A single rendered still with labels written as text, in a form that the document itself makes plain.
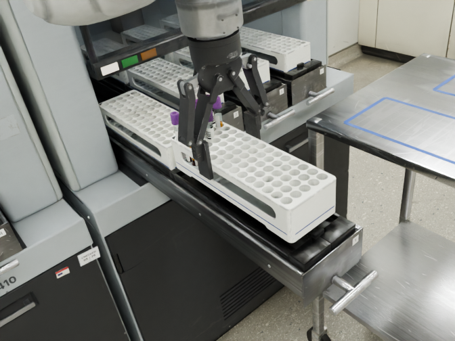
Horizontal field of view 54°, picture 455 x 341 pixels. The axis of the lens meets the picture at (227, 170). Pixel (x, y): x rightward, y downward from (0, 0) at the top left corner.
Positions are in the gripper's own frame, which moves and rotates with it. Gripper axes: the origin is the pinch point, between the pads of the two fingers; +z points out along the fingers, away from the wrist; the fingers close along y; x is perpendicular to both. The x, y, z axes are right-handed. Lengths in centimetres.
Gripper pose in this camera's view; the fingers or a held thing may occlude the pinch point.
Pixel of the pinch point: (229, 151)
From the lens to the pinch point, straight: 75.2
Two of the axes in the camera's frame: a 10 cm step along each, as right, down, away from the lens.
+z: 1.2, 8.2, 5.6
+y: 7.6, -4.4, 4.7
